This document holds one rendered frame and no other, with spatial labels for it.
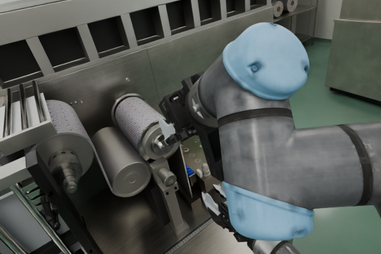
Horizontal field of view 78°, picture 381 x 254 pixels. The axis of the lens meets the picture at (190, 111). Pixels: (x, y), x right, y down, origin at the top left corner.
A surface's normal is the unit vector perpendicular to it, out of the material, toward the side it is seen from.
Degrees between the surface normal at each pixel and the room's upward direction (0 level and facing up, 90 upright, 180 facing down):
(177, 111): 50
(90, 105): 90
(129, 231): 0
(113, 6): 90
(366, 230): 0
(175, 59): 90
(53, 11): 90
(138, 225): 0
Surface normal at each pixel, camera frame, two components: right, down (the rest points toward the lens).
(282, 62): 0.33, -0.27
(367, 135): -0.16, -0.74
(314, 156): -0.15, -0.45
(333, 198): -0.04, 0.52
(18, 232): 0.56, 0.36
